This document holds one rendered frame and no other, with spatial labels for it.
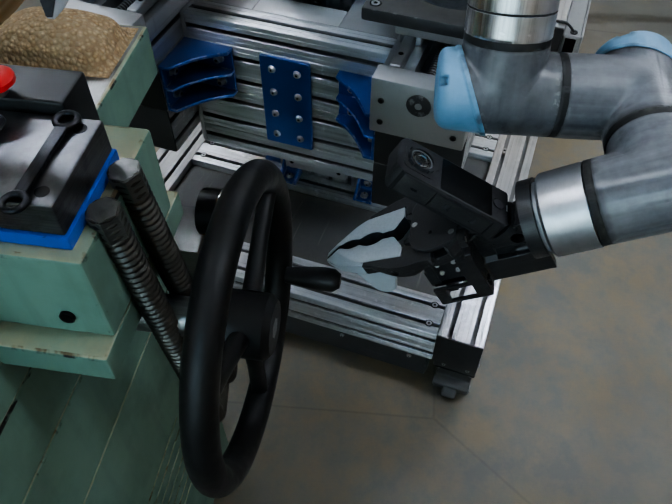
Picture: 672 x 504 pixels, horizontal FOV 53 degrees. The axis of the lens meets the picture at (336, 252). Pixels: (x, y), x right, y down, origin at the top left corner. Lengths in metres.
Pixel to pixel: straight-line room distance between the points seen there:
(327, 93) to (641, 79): 0.60
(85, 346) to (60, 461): 0.21
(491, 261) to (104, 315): 0.34
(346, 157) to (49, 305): 0.76
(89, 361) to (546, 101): 0.42
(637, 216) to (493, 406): 0.97
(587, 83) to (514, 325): 1.06
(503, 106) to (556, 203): 0.10
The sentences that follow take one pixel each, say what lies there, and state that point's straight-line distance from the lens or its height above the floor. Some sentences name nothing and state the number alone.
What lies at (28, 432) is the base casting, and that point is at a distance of 0.66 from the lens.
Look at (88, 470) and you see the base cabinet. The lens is 0.79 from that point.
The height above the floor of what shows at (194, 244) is 0.62.
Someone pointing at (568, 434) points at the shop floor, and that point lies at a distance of 1.51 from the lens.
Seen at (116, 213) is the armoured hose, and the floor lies 0.97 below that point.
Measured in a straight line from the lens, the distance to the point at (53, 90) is 0.53.
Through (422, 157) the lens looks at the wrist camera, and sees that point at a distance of 0.57.
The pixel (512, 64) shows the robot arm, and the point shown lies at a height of 0.98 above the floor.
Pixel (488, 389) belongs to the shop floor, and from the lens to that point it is 1.51.
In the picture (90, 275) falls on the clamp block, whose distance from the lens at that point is 0.48.
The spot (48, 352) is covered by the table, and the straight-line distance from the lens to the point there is 0.55.
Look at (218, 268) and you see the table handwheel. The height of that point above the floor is 0.95.
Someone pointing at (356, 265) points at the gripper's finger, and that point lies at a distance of 0.64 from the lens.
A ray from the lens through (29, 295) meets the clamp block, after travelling 0.53.
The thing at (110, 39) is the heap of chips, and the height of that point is 0.92.
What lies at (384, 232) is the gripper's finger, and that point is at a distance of 0.64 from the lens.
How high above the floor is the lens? 1.30
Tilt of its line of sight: 50 degrees down
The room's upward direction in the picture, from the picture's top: straight up
